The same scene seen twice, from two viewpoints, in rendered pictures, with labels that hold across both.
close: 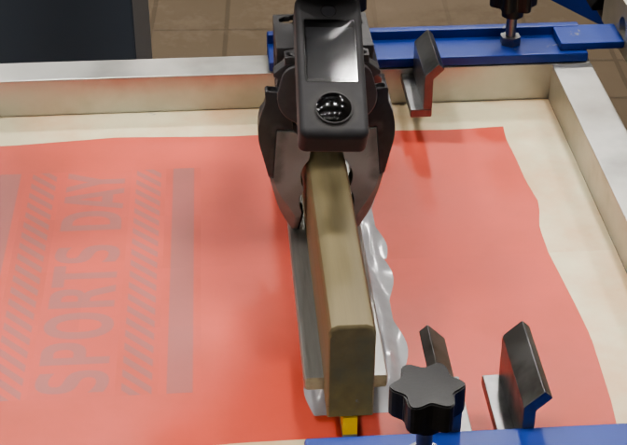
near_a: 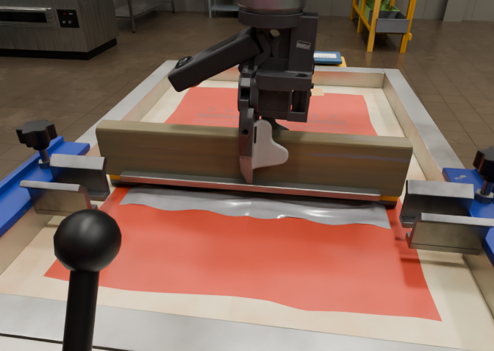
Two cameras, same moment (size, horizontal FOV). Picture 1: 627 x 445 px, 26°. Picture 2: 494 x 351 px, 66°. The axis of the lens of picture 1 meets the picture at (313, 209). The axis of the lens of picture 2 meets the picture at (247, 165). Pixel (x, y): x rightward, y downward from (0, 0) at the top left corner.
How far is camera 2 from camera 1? 110 cm
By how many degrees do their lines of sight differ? 82
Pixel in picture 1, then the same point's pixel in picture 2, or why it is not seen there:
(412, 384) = (39, 123)
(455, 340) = (162, 228)
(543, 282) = (198, 282)
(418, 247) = (257, 231)
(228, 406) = not seen: hidden behind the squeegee
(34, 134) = (382, 128)
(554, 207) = (295, 319)
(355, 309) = (109, 123)
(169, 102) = (419, 157)
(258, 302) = not seen: hidden behind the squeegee
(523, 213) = (290, 296)
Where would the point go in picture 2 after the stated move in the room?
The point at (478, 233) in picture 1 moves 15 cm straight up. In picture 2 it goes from (267, 262) to (271, 145)
